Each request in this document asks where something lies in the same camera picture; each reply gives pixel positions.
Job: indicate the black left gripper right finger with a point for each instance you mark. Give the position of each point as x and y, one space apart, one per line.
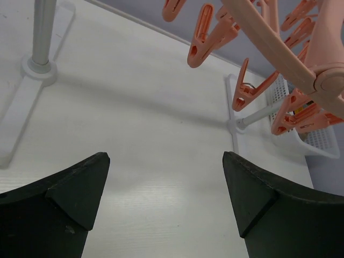
277 217

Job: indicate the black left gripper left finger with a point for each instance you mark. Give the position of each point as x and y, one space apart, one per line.
52 217

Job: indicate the pink round clip hanger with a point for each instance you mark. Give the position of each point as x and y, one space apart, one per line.
306 49

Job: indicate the white plastic basket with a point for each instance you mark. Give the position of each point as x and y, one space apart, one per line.
317 143

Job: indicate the white drying rack stand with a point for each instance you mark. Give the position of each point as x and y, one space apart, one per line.
51 26

